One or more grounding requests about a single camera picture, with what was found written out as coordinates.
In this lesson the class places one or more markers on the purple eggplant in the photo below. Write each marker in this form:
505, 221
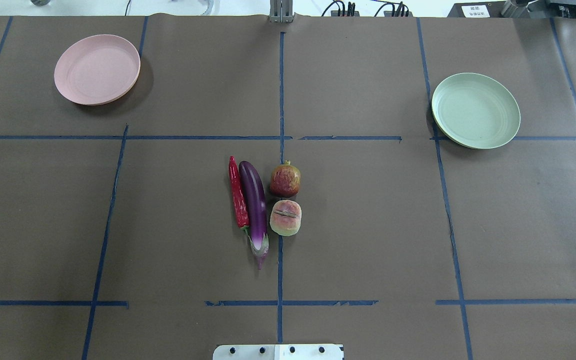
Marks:
254, 196

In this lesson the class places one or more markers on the pink green peach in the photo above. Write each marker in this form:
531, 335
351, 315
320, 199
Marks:
286, 217

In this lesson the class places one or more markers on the red chili pepper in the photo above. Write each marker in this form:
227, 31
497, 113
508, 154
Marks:
241, 213

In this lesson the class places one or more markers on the green plate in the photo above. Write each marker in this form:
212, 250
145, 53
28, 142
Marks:
475, 111

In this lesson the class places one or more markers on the black power strip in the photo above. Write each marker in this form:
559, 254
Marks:
368, 9

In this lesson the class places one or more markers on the pink plate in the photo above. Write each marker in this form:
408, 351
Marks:
97, 70

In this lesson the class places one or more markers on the labelled black box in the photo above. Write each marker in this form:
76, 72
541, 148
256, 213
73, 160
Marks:
476, 10

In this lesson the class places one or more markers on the aluminium frame post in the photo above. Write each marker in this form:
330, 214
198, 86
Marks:
281, 11

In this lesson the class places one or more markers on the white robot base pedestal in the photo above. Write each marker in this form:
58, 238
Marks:
291, 351

